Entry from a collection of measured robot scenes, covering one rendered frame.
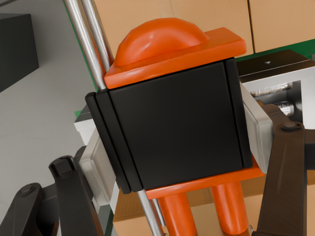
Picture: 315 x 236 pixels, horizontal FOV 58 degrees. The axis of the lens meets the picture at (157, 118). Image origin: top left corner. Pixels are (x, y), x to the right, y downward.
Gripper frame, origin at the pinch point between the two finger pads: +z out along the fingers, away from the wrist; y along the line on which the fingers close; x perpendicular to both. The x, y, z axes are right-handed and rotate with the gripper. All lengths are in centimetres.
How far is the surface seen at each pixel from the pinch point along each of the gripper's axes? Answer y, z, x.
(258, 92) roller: 22, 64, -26
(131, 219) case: -14.0, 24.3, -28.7
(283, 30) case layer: 30, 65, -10
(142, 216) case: -11.9, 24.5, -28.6
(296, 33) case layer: 34, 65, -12
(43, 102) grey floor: -71, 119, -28
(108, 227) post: -45, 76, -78
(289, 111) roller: 30, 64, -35
